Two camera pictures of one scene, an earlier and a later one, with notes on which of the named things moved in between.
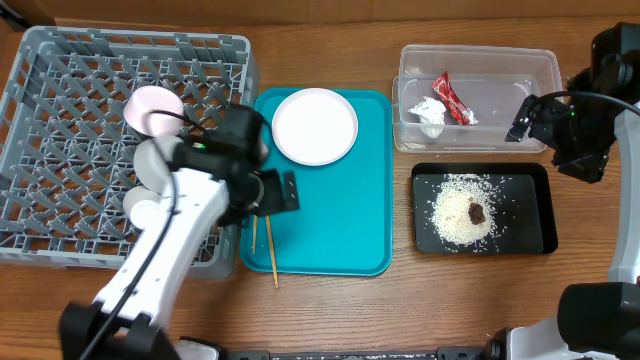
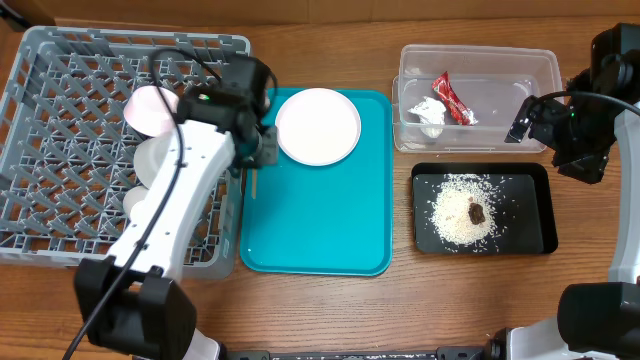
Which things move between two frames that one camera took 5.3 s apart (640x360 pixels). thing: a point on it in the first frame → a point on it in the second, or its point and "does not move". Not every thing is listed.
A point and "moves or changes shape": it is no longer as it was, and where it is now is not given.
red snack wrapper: [464, 115] does not move
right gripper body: [520, 120] does not move
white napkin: [432, 116] does not move
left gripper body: [262, 195] → [261, 148]
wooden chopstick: [254, 234] moves or changes shape
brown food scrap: [476, 213] does not move
